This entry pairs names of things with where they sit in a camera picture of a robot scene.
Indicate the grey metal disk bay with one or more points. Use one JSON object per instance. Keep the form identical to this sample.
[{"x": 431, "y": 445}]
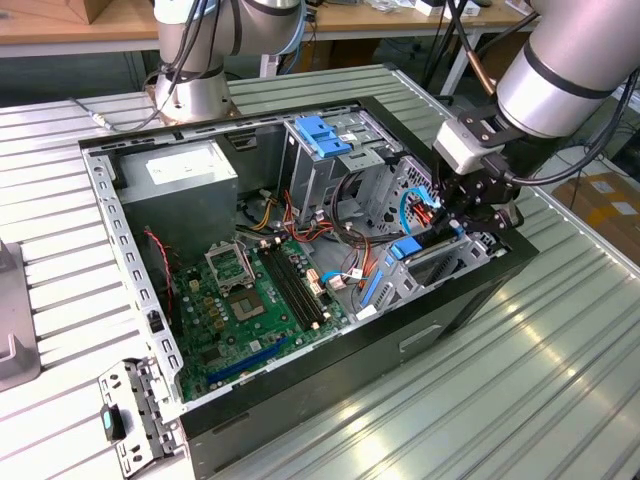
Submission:
[{"x": 395, "y": 282}]

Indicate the hard disk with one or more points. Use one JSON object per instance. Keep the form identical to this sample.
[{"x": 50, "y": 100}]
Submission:
[{"x": 405, "y": 249}]

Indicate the black RAM slot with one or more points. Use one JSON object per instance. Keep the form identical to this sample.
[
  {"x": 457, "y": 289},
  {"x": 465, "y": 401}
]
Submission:
[
  {"x": 292, "y": 290},
  {"x": 305, "y": 285}
]

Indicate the white paper tag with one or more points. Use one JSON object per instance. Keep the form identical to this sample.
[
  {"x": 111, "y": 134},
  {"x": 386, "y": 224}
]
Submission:
[{"x": 366, "y": 313}]

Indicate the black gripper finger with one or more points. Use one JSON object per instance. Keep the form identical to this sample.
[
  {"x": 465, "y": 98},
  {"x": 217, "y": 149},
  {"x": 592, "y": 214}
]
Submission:
[
  {"x": 495, "y": 221},
  {"x": 442, "y": 200}
]

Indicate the blue drive cage latch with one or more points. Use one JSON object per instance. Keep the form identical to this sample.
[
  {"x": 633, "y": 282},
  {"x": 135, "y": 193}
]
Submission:
[{"x": 320, "y": 132}]

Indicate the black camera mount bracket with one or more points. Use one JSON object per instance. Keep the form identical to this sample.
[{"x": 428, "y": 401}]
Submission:
[{"x": 492, "y": 127}]

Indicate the wooden top desk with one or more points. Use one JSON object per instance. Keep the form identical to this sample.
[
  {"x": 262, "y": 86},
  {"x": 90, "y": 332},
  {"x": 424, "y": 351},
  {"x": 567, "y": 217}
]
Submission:
[{"x": 400, "y": 21}]

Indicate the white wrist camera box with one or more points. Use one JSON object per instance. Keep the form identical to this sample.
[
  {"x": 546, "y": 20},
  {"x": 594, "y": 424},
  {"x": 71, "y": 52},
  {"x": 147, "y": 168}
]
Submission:
[{"x": 460, "y": 147}]

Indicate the hinged metal slot retainer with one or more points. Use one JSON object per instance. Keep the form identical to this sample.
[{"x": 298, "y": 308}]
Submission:
[{"x": 137, "y": 400}]

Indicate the grey power supply unit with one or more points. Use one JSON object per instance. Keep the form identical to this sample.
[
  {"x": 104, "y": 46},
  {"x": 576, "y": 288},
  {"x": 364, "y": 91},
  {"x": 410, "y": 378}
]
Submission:
[{"x": 175, "y": 210}]

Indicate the CPU socket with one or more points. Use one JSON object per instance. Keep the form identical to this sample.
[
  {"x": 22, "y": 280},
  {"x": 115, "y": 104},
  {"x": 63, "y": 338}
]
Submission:
[{"x": 246, "y": 306}]

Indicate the small white box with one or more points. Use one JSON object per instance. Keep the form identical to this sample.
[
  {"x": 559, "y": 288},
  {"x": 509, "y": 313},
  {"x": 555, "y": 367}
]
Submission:
[{"x": 430, "y": 7}]

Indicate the brown cardboard box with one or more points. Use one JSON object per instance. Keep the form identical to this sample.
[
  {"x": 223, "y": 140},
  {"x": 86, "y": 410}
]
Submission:
[{"x": 600, "y": 210}]

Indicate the grey parts rack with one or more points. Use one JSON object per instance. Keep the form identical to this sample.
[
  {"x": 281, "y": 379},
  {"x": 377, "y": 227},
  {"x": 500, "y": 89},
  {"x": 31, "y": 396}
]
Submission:
[{"x": 12, "y": 310}]

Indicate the blue expansion slot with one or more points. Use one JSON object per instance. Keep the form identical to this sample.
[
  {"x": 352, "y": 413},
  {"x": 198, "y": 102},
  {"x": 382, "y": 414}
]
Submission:
[{"x": 250, "y": 361}]

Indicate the black open PC case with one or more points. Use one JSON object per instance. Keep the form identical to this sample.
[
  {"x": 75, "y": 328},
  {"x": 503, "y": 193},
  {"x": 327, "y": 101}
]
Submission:
[{"x": 320, "y": 380}]

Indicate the grey optical drive cage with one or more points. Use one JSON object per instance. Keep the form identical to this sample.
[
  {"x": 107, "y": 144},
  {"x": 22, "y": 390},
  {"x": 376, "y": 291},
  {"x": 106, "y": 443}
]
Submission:
[{"x": 310, "y": 180}]

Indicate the green motherboard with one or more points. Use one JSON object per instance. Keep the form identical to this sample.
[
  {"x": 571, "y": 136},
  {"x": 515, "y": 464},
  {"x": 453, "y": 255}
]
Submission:
[{"x": 280, "y": 332}]

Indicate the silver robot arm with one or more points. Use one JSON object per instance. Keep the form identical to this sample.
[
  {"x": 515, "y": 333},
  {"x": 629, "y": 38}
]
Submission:
[{"x": 190, "y": 95}]

